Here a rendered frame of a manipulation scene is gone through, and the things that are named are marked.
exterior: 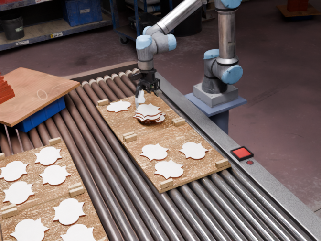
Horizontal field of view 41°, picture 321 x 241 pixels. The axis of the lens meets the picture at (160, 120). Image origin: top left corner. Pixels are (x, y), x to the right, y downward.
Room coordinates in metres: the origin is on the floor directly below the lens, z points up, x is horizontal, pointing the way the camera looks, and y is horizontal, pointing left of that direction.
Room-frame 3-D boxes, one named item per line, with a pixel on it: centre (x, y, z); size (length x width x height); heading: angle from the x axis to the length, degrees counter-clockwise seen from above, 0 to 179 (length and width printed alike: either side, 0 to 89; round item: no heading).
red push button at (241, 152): (1.56, -0.36, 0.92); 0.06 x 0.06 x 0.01; 22
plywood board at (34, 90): (2.13, 0.79, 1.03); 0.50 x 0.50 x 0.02; 55
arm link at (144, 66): (1.89, 0.05, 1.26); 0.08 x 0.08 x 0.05
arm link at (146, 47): (1.89, 0.05, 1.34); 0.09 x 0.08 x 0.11; 113
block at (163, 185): (1.36, -0.01, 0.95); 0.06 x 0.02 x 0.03; 114
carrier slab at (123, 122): (1.97, 0.11, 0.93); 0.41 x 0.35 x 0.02; 23
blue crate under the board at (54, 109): (2.09, 0.74, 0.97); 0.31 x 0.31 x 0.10; 55
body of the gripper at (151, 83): (1.88, 0.04, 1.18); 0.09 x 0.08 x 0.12; 44
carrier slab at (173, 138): (1.59, -0.05, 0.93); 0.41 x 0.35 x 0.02; 24
